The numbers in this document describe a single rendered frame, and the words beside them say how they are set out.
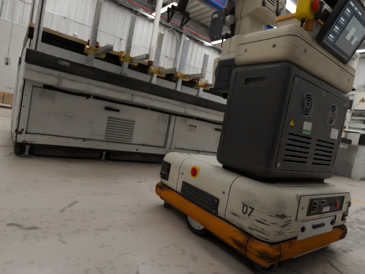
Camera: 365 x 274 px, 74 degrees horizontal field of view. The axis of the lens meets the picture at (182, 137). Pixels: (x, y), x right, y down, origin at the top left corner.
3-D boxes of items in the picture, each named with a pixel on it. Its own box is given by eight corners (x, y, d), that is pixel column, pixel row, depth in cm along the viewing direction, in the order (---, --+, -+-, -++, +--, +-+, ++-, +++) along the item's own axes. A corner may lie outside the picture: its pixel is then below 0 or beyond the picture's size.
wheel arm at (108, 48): (112, 51, 147) (114, 44, 147) (107, 50, 145) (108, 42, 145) (92, 59, 182) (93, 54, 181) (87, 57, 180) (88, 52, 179)
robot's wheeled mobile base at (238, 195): (347, 243, 108) (359, 189, 106) (263, 277, 69) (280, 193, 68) (233, 193, 161) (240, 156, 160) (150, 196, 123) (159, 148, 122)
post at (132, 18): (125, 81, 180) (136, 16, 178) (121, 79, 178) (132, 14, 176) (123, 81, 183) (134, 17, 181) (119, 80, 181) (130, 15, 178)
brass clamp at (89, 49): (105, 58, 168) (106, 50, 168) (85, 51, 160) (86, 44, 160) (102, 58, 173) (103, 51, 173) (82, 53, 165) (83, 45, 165)
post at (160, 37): (153, 92, 195) (164, 32, 193) (150, 91, 193) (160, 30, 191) (151, 92, 198) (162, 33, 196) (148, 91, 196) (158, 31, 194)
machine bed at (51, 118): (330, 173, 469) (339, 129, 465) (10, 156, 164) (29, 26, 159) (296, 164, 524) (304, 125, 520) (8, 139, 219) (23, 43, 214)
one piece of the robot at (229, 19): (258, 54, 136) (265, 16, 135) (224, 37, 119) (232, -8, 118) (236, 57, 149) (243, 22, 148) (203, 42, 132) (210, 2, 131)
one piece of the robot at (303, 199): (347, 212, 101) (352, 193, 101) (297, 222, 76) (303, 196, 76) (341, 210, 103) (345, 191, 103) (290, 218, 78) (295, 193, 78)
